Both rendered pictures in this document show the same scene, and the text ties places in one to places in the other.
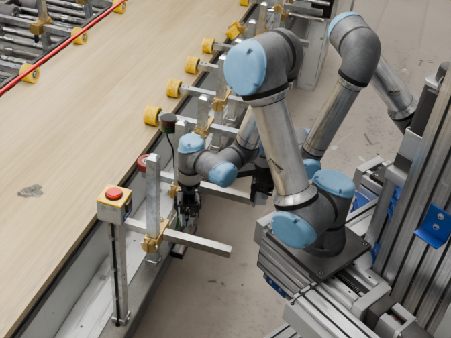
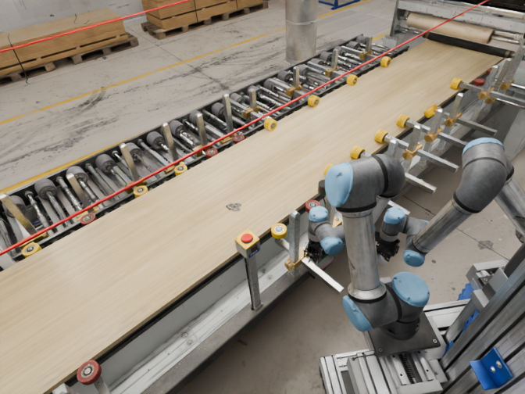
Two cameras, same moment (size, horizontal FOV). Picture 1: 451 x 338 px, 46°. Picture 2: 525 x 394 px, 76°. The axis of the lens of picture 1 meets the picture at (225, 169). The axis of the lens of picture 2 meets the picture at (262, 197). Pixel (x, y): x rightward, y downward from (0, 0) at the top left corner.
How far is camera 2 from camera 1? 53 cm
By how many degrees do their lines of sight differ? 30
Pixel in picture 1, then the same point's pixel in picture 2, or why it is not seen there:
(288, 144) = (363, 252)
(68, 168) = (262, 196)
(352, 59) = (467, 187)
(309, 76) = (509, 149)
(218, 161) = (330, 234)
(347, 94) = (457, 214)
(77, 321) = (237, 293)
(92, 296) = not seen: hidden behind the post
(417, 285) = not seen: outside the picture
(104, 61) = (322, 122)
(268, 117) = (349, 227)
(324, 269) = (384, 348)
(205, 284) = not seen: hidden behind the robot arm
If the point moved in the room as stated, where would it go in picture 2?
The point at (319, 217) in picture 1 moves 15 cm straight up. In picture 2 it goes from (379, 315) to (389, 288)
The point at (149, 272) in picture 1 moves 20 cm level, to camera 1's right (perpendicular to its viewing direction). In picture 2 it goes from (287, 281) to (323, 301)
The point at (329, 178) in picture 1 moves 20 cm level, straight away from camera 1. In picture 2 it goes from (405, 283) to (439, 248)
